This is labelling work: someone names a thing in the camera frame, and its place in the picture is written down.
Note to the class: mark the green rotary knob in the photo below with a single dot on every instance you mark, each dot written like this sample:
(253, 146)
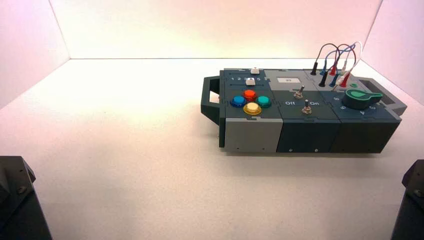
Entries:
(356, 102)

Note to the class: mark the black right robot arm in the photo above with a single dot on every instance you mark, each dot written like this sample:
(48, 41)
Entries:
(410, 212)

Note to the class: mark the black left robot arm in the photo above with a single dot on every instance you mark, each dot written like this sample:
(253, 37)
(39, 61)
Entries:
(20, 205)

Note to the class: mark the blue push button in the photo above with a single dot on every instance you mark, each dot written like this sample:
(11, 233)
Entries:
(238, 101)

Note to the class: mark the yellow push button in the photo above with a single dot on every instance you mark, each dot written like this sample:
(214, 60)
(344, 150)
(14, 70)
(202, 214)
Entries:
(252, 108)

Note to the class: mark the red push button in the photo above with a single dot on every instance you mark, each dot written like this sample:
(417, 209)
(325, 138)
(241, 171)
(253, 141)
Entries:
(250, 95)

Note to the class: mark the white slider tab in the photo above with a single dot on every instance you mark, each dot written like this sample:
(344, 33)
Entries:
(250, 81)
(254, 70)

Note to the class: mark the green push button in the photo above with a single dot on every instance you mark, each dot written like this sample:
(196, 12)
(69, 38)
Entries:
(263, 101)

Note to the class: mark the white label plate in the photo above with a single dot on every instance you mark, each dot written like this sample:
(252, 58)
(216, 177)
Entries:
(288, 80)

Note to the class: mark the teal grey control panel box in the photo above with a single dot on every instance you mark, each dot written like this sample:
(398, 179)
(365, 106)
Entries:
(308, 132)

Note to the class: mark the metal toggle switch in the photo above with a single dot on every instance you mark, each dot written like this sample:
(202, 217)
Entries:
(299, 93)
(306, 108)

